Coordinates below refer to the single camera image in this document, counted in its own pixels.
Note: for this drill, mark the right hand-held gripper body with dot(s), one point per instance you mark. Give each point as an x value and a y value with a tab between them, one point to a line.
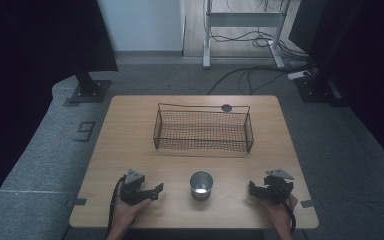
278	186

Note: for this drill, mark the person's left hand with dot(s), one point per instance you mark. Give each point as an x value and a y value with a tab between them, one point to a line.
125	213

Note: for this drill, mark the white power strip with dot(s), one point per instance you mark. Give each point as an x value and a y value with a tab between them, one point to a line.
298	74

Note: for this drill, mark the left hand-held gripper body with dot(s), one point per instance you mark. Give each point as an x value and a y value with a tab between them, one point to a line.
131	186

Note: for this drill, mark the white desk frame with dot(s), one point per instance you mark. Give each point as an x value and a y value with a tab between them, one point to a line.
243	20

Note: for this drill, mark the black tape piece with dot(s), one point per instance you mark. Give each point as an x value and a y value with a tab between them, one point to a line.
78	201
307	203

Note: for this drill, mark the black curtain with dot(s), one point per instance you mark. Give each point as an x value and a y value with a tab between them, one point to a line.
363	66
30	50

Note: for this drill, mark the person's right hand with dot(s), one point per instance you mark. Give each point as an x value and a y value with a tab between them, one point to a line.
280	213

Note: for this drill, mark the metal cup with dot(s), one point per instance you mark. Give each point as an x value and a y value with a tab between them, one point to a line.
201	186

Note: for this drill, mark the black stand base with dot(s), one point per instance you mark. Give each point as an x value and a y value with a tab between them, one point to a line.
90	90
316	88

